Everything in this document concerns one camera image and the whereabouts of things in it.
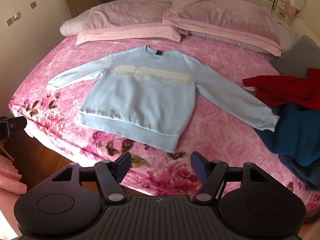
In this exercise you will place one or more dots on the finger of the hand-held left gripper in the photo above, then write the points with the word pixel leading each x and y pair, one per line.
pixel 15 126

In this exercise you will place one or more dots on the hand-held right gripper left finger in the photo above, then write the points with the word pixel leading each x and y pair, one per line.
pixel 123 167

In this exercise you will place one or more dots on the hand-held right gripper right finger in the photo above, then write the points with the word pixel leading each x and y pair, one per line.
pixel 198 167

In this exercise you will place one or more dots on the light blue sweatshirt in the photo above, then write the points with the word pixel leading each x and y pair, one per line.
pixel 140 100

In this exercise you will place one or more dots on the pink floral blanket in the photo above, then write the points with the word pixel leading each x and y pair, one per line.
pixel 220 142

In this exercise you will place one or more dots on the pink ruffled cloth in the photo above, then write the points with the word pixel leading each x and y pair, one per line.
pixel 12 177

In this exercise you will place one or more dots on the blue sweater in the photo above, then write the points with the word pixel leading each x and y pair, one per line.
pixel 295 135

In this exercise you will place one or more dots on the dark blue jeans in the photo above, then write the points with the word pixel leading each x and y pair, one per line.
pixel 307 175

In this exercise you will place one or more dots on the red sweater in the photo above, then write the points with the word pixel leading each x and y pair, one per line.
pixel 282 90

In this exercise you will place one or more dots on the lilac pillow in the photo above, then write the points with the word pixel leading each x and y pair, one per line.
pixel 225 20
pixel 125 17

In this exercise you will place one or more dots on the grey cushion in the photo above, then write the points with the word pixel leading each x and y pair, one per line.
pixel 300 55

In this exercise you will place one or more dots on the pink box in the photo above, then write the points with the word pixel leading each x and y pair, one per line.
pixel 290 9

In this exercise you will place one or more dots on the wall switch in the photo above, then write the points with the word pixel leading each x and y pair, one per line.
pixel 16 16
pixel 9 22
pixel 33 4

